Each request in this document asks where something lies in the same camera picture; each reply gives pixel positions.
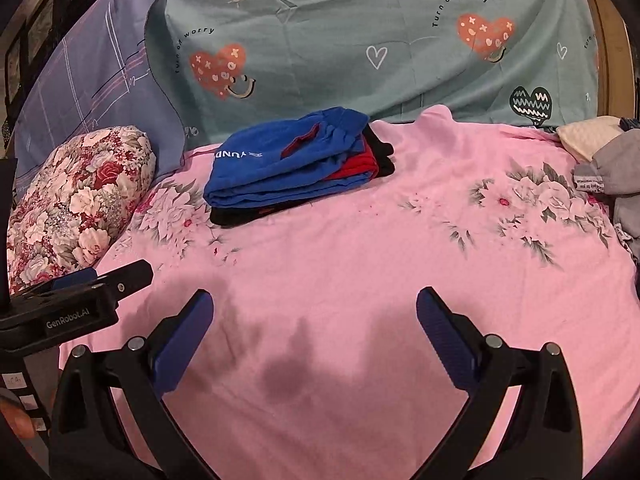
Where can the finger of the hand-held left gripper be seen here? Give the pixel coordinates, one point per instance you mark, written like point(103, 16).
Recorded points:
point(132, 277)
point(75, 277)

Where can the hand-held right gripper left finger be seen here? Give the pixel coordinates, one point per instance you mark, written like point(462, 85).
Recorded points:
point(182, 340)

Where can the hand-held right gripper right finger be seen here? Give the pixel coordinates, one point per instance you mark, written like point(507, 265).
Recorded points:
point(445, 340)

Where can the blue and red pants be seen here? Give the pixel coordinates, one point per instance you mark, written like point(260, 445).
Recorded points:
point(270, 165)

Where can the black folded pants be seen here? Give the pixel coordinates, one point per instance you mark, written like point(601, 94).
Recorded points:
point(382, 155)

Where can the person's left hand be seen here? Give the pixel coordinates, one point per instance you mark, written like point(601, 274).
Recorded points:
point(15, 422)

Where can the red floral pillow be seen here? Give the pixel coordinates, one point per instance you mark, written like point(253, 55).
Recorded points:
point(80, 200)

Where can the pink floral blanket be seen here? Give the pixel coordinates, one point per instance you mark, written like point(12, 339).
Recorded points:
point(350, 270)

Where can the blue plaid pillow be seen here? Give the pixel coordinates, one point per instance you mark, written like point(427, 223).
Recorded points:
point(95, 75)

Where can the grey garment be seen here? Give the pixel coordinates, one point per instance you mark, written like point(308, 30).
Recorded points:
point(615, 170)

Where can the cream textured cushion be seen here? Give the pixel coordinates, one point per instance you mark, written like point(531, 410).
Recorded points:
point(585, 135)

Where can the teal heart print quilt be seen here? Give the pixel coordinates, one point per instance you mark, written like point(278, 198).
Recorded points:
point(380, 25)

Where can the dark framed wall panel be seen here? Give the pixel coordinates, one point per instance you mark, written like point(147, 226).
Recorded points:
point(25, 45)

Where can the wooden bed frame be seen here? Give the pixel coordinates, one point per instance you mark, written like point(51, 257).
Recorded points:
point(612, 50)

